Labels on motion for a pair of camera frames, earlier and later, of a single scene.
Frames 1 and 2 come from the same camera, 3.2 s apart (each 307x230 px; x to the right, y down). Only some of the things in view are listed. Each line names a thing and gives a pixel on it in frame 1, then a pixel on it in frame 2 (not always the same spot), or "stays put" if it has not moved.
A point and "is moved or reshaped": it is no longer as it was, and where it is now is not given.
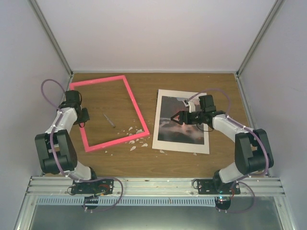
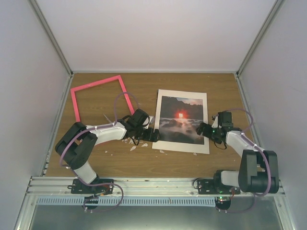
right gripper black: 182,114 -> 201,128
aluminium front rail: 60,187 stays put
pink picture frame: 118,141 is moved or reshaped
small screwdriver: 111,123 stays put
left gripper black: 86,118 -> 148,137
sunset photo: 172,131 stays put
